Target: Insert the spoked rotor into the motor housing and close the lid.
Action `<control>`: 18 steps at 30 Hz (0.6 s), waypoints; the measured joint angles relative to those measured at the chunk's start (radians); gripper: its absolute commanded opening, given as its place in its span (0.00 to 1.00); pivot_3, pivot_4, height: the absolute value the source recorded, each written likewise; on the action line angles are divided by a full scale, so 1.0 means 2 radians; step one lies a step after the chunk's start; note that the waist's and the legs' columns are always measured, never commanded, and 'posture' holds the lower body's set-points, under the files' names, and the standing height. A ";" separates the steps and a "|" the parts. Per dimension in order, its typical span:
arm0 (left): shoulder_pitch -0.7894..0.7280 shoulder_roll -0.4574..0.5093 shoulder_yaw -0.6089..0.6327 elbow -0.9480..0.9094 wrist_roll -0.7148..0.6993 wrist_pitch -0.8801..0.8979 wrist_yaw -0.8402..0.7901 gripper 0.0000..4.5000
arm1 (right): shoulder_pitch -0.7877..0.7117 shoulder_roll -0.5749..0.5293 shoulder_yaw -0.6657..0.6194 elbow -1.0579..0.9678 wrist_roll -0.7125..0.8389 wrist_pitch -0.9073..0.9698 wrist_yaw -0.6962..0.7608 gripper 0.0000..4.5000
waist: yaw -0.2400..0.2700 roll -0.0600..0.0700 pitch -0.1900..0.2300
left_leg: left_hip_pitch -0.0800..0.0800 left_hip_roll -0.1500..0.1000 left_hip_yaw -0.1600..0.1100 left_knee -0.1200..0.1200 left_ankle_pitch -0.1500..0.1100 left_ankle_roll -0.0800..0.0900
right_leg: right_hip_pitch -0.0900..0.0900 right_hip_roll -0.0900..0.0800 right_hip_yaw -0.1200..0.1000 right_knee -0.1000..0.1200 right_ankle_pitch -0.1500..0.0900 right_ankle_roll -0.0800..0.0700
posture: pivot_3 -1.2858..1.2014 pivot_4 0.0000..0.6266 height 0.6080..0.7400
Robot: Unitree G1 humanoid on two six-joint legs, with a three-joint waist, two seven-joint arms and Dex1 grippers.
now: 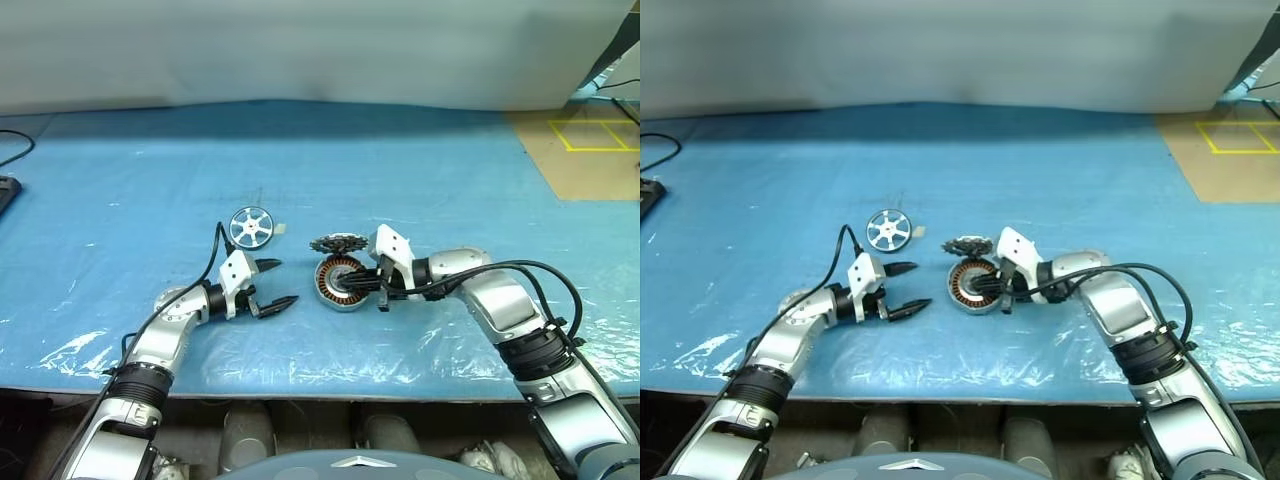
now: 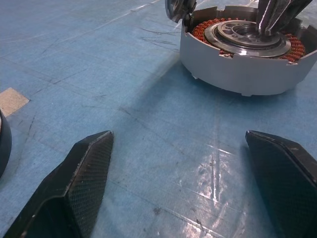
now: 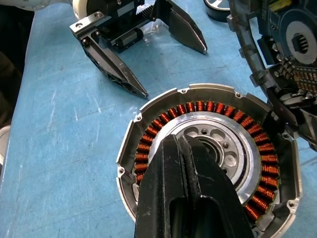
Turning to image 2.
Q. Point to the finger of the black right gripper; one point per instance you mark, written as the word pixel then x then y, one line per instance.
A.
pixel 262 15
pixel 284 12

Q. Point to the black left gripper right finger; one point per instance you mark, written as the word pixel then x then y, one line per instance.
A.
pixel 292 183

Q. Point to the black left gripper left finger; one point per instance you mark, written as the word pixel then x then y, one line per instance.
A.
pixel 74 193

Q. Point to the silver round motor cover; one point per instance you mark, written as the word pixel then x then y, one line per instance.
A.
pixel 173 12

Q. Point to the grey motor housing copper windings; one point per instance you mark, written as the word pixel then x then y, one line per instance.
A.
pixel 235 74

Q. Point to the beige tape piece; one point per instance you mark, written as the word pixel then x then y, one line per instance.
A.
pixel 12 100

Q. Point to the blue table mat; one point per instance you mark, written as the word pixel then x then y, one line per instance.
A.
pixel 123 74

